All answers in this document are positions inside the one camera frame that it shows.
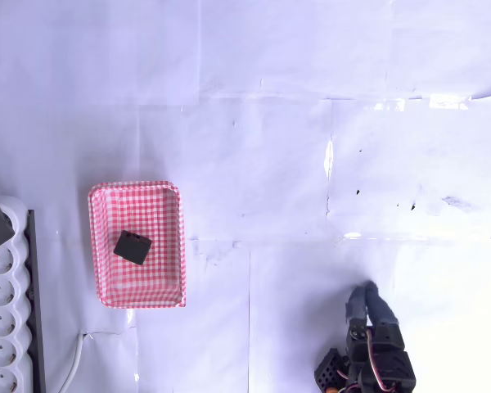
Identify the red white servo cable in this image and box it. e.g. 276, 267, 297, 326
366, 327, 394, 392

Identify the black shelf rail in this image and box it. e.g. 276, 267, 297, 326
24, 209, 47, 393

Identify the black perforated base mount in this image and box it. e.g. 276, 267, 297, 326
313, 347, 351, 393

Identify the red checkered tray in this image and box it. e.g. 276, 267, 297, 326
88, 180, 188, 309

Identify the black cube block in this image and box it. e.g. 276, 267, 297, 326
113, 229, 153, 266

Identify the white power strip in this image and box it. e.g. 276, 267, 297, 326
0, 195, 34, 393

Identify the white power cable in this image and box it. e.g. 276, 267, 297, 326
58, 332, 88, 393

